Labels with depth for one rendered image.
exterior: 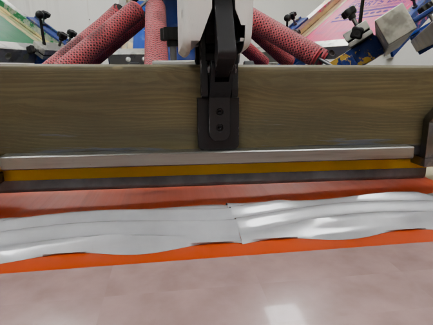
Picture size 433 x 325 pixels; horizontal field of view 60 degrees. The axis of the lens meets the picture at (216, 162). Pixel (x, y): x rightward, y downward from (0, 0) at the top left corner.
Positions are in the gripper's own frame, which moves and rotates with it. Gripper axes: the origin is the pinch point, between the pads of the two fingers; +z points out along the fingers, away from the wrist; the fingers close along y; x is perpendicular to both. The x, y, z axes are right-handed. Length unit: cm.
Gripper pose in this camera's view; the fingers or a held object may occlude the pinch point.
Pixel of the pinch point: (214, 120)
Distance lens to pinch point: 31.1
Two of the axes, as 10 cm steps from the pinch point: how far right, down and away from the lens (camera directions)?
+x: 9.9, -0.4, 1.2
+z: 0.1, 9.7, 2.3
